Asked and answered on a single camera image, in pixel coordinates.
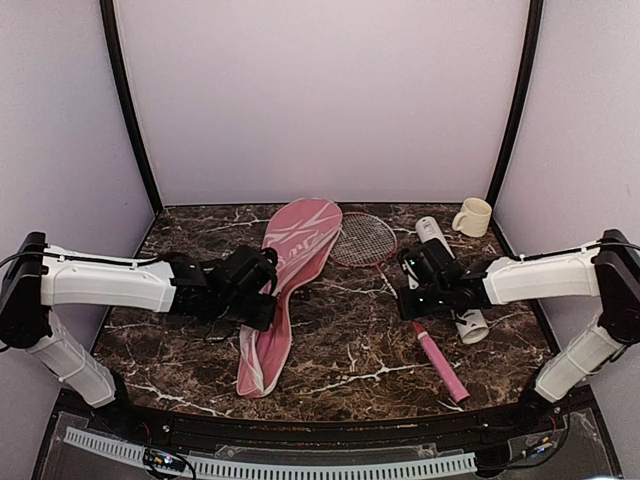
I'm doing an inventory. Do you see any white shuttlecock tube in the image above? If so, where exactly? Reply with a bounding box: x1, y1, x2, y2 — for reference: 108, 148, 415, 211
414, 216, 489, 346

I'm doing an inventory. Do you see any pink racket cover bag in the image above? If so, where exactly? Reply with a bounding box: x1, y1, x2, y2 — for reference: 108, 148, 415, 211
236, 198, 343, 398

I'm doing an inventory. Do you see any cream ceramic mug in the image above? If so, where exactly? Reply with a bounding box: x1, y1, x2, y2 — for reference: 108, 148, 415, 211
451, 197, 492, 238

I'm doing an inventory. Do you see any white slotted cable duct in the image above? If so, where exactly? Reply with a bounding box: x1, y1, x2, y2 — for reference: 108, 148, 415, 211
63, 427, 477, 479

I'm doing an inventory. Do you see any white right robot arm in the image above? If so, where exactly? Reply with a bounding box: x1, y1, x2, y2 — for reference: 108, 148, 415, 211
398, 229, 639, 434

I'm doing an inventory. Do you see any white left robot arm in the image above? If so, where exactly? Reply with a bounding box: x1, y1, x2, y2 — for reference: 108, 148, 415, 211
1, 232, 278, 436

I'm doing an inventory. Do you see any pink-handled badminton racket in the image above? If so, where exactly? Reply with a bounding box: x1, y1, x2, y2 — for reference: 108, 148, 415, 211
331, 212, 470, 403

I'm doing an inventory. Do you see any black front table rail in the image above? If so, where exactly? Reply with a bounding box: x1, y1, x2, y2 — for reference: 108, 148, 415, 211
103, 404, 563, 450

